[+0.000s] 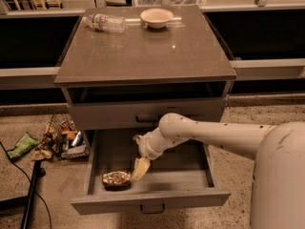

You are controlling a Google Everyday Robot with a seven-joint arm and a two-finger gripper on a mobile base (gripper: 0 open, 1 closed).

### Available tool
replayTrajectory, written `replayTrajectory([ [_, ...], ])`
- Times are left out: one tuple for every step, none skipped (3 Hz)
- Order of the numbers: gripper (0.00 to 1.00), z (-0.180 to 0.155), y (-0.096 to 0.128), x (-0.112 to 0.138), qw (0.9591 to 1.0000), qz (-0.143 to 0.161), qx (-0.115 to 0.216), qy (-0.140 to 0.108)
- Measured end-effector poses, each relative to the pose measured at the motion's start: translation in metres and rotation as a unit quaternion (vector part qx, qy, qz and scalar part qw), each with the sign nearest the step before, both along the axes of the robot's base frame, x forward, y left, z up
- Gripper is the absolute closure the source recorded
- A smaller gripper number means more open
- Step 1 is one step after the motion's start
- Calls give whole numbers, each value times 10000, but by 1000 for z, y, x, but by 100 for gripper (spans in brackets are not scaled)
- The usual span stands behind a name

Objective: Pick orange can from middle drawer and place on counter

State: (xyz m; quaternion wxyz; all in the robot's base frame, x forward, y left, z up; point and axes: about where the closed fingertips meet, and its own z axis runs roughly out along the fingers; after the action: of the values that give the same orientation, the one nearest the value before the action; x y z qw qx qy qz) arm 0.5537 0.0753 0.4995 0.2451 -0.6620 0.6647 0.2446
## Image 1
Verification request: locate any open grey lower drawer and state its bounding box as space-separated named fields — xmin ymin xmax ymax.
xmin=71 ymin=129 xmax=231 ymax=215

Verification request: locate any white ceramic bowl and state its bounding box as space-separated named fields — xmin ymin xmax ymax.
xmin=140 ymin=9 xmax=173 ymax=29

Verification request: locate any black wire basket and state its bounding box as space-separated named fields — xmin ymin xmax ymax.
xmin=47 ymin=114 xmax=89 ymax=159

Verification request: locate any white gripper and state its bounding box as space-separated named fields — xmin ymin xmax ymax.
xmin=131 ymin=128 xmax=169 ymax=182

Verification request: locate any black floor cable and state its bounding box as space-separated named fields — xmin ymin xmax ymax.
xmin=0 ymin=141 xmax=53 ymax=229

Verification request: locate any clear plastic water bottle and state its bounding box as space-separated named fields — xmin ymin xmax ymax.
xmin=82 ymin=13 xmax=126 ymax=33

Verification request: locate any silver can in basket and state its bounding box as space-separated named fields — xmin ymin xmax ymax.
xmin=71 ymin=132 xmax=83 ymax=147

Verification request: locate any closed grey upper drawer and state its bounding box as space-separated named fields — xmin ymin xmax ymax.
xmin=68 ymin=98 xmax=226 ymax=131

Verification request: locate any green snack bag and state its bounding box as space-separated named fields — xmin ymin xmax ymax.
xmin=7 ymin=132 xmax=40 ymax=159

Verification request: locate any grey drawer cabinet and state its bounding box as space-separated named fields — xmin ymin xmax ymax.
xmin=52 ymin=5 xmax=237 ymax=216

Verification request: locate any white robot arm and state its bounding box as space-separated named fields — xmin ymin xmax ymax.
xmin=131 ymin=114 xmax=305 ymax=229

